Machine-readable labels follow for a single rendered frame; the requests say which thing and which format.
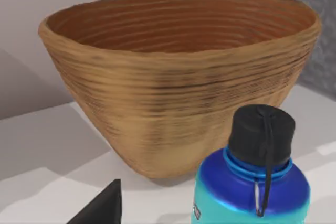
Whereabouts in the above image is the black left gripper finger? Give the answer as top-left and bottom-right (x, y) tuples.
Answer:
(66, 178), (123, 224)

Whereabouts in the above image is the woven brown basket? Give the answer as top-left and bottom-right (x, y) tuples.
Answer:
(37, 0), (322, 180)

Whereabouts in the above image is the blue bottle with black cap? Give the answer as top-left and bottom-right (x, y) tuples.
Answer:
(192, 104), (311, 224)

